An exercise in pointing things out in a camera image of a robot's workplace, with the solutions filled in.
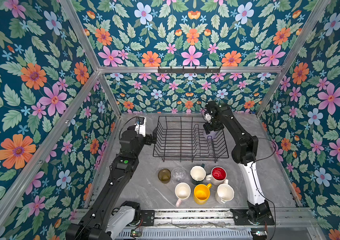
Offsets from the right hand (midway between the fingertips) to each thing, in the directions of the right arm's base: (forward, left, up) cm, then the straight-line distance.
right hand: (212, 129), depth 98 cm
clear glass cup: (-29, +23, -4) cm, 37 cm away
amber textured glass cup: (-28, +31, -8) cm, 42 cm away
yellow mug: (-38, +10, -9) cm, 40 cm away
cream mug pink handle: (-37, +20, -9) cm, 43 cm away
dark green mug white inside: (-28, +11, -6) cm, 31 cm away
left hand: (-13, +37, +23) cm, 45 cm away
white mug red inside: (-28, -1, -9) cm, 30 cm away
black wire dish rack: (-1, +18, -9) cm, 20 cm away
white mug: (-37, -3, -9) cm, 39 cm away
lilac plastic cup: (-4, +1, 0) cm, 4 cm away
